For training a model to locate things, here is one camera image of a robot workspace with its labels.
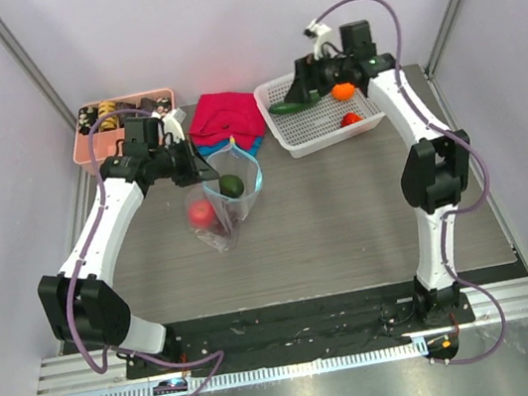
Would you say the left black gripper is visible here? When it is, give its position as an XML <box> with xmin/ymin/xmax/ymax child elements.
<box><xmin>148</xmin><ymin>130</ymin><xmax>220</xmax><ymax>192</ymax></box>

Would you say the clear zip top bag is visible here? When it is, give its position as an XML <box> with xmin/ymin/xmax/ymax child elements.
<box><xmin>185</xmin><ymin>139</ymin><xmax>264</xmax><ymax>253</ymax></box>

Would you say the green avocado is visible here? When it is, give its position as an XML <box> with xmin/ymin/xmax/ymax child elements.
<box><xmin>218</xmin><ymin>174</ymin><xmax>245</xmax><ymax>199</ymax></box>

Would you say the orange fruit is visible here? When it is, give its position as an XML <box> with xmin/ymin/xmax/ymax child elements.
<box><xmin>330</xmin><ymin>82</ymin><xmax>356</xmax><ymax>101</ymax></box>

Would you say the red apple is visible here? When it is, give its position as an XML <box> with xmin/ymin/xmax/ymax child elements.
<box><xmin>188</xmin><ymin>199</ymin><xmax>217</xmax><ymax>230</ymax></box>

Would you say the green cucumber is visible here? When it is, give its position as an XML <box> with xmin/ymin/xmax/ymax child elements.
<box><xmin>268</xmin><ymin>101</ymin><xmax>315</xmax><ymax>116</ymax></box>

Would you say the purple grape bunch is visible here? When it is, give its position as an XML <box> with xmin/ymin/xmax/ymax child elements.
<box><xmin>207</xmin><ymin>209</ymin><xmax>240</xmax><ymax>240</ymax></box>

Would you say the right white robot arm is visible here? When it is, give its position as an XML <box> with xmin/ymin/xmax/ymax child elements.
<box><xmin>282</xmin><ymin>21</ymin><xmax>469</xmax><ymax>328</ymax></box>

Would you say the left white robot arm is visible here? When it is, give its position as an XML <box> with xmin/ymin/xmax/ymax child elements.
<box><xmin>38</xmin><ymin>109</ymin><xmax>218</xmax><ymax>373</ymax></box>

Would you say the blue folded cloth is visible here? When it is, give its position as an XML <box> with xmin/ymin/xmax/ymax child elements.
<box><xmin>193</xmin><ymin>131</ymin><xmax>267</xmax><ymax>168</ymax></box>

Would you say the white plastic basket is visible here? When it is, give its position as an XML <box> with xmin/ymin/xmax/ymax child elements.
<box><xmin>253</xmin><ymin>73</ymin><xmax>385</xmax><ymax>159</ymax></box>

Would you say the red folded cloth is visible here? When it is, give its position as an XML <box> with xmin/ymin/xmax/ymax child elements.
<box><xmin>189</xmin><ymin>91</ymin><xmax>266</xmax><ymax>151</ymax></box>

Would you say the red pepper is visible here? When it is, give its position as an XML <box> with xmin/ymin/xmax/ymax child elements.
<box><xmin>340</xmin><ymin>112</ymin><xmax>363</xmax><ymax>127</ymax></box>

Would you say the floral end roll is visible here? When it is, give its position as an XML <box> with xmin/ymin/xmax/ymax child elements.
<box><xmin>154</xmin><ymin>95</ymin><xmax>173</xmax><ymax>117</ymax></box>

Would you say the black patterned roll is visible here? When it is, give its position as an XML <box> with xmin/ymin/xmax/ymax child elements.
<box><xmin>138</xmin><ymin>97</ymin><xmax>157</xmax><ymax>113</ymax></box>

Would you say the pink compartment tray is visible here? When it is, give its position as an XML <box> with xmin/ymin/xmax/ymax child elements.
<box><xmin>72</xmin><ymin>88</ymin><xmax>176</xmax><ymax>175</ymax></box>

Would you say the dark brown roll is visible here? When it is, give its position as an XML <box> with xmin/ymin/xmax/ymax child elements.
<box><xmin>115</xmin><ymin>101</ymin><xmax>137</xmax><ymax>123</ymax></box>

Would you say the yellow striped roll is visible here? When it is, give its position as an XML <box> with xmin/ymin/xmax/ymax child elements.
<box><xmin>97</xmin><ymin>100</ymin><xmax>120</xmax><ymax>132</ymax></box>

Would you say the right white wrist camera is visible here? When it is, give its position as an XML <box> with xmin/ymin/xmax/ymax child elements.
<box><xmin>303</xmin><ymin>20</ymin><xmax>332</xmax><ymax>60</ymax></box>

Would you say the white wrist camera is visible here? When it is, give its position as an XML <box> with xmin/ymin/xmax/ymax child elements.
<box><xmin>303</xmin><ymin>20</ymin><xmax>332</xmax><ymax>60</ymax></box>
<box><xmin>160</xmin><ymin>108</ymin><xmax>187</xmax><ymax>146</ymax></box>

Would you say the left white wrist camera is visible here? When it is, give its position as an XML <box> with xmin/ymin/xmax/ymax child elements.
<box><xmin>160</xmin><ymin>108</ymin><xmax>187</xmax><ymax>146</ymax></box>

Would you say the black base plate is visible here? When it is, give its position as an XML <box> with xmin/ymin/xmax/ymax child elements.
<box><xmin>62</xmin><ymin>260</ymin><xmax>528</xmax><ymax>396</ymax></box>

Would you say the white slotted cable duct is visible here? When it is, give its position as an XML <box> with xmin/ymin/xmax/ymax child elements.
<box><xmin>70</xmin><ymin>337</ymin><xmax>428</xmax><ymax>396</ymax></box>

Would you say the aluminium frame rail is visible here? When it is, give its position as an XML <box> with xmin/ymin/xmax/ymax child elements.
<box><xmin>30</xmin><ymin>276</ymin><xmax>528</xmax><ymax>396</ymax></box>

